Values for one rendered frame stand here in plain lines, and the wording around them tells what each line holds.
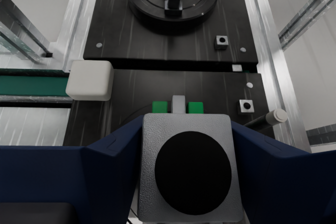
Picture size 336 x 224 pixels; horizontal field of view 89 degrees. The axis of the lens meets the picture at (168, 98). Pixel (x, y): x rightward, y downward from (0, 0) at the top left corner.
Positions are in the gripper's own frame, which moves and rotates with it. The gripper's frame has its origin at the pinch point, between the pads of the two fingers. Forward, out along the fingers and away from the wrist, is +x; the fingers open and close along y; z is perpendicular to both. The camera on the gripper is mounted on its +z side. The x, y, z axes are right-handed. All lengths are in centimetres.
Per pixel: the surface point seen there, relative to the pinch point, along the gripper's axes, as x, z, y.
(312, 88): 26.3, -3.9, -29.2
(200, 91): 13.9, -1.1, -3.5
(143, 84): 14.4, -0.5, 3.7
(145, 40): 19.0, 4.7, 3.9
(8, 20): 13.4, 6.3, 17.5
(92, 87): 11.9, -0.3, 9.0
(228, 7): 23.7, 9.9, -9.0
